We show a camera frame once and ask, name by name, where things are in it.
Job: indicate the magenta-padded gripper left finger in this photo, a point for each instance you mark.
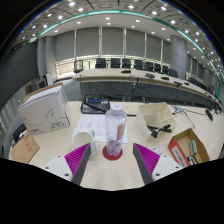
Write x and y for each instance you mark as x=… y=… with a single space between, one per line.
x=78 y=160

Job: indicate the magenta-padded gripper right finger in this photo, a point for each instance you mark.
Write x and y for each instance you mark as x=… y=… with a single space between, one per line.
x=146 y=160

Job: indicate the clear plastic water bottle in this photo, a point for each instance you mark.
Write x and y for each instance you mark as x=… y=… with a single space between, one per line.
x=115 y=133

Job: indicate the small white rectangular block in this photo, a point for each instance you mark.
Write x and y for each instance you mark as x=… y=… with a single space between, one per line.
x=156 y=150

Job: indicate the flat round red coaster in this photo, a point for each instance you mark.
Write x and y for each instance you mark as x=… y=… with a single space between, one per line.
x=108 y=157

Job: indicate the open brown box, red side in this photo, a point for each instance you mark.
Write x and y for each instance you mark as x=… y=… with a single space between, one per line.
x=178 y=155

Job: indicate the white printed paper sheet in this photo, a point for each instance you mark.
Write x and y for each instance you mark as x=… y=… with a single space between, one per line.
x=91 y=126

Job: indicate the white open organizer box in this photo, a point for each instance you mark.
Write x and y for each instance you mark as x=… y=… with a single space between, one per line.
x=150 y=115

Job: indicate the grey-green board eraser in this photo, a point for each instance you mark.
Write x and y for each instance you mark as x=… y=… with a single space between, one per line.
x=193 y=147

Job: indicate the flat brown cardboard sheet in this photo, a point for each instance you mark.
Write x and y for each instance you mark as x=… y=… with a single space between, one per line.
x=24 y=149

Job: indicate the black desk phone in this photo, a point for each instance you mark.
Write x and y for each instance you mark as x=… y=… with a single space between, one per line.
x=95 y=105

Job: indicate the large white cardboard box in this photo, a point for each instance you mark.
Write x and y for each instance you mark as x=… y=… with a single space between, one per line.
x=45 y=113

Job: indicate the black desktop device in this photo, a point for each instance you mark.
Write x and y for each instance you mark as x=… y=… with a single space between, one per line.
x=18 y=130

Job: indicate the grey box monitor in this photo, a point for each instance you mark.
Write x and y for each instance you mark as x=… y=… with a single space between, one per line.
x=38 y=84

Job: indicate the long curved conference desk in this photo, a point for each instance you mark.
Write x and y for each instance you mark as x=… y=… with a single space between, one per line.
x=110 y=74

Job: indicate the row of black office chairs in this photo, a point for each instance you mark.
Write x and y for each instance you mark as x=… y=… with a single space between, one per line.
x=115 y=63

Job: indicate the round recessed ceiling lights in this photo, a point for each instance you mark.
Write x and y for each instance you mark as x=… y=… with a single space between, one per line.
x=71 y=4

